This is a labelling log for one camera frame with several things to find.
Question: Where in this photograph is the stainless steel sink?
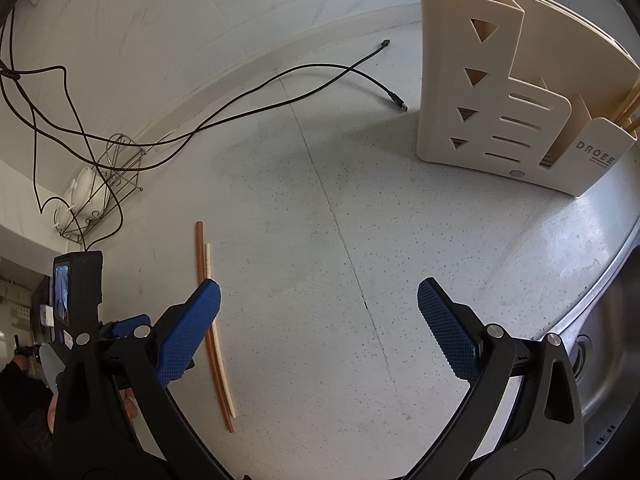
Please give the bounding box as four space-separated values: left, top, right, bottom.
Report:
530 240 640 480

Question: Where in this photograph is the black cable with small plug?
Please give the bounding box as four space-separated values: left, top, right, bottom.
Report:
0 39 392 161

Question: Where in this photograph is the sink drain strainer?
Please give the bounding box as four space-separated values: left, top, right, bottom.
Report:
570 335 593 386

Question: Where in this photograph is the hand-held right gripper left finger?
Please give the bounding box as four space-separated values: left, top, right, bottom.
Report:
50 279 251 480

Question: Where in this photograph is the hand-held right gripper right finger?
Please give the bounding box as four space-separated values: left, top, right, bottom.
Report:
400 276 586 480

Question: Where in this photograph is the thin reddish-brown chopstick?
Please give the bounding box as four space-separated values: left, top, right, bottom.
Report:
195 220 235 433

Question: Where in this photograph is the cream chopstick with groove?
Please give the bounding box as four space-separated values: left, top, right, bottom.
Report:
205 243 237 417

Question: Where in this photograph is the person's left hand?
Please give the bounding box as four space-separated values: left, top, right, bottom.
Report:
120 385 140 423

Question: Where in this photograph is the cream plastic utensil holder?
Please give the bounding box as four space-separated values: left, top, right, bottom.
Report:
417 0 640 197

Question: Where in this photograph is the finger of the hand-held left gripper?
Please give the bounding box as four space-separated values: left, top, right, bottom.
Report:
102 314 152 343

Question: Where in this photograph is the metal wire dish rack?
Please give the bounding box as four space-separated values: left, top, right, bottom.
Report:
52 132 146 246

